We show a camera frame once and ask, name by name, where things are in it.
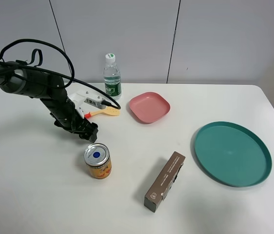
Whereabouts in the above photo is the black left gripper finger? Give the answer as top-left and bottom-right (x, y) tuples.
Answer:
(90, 123), (98, 137)

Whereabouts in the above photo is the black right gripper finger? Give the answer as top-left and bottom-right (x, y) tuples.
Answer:
(79, 133), (95, 143)

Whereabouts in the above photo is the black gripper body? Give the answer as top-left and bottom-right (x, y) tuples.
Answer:
(41, 94), (91, 134)

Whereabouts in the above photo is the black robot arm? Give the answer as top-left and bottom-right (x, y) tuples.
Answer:
(0, 62), (98, 143)

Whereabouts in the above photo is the yellow tin can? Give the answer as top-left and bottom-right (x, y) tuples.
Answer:
(84, 143), (112, 179)

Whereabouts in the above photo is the clear water bottle green label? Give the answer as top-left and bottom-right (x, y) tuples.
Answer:
(103, 53), (122, 100)

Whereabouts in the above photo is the pink square plate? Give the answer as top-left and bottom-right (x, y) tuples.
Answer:
(129, 92), (170, 124)

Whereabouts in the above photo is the long brown cardboard box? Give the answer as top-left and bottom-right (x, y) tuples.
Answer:
(144, 151), (185, 213)

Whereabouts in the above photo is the large teal round plate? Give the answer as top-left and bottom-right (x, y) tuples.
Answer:
(194, 121), (273, 188)

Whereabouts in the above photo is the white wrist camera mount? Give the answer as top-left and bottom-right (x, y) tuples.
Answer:
(68, 90), (106, 119)

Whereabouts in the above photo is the yellow spatula orange handle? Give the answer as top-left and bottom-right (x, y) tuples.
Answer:
(84, 107), (120, 119)

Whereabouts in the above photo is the black cable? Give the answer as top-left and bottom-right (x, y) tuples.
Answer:
(0, 39), (122, 110)

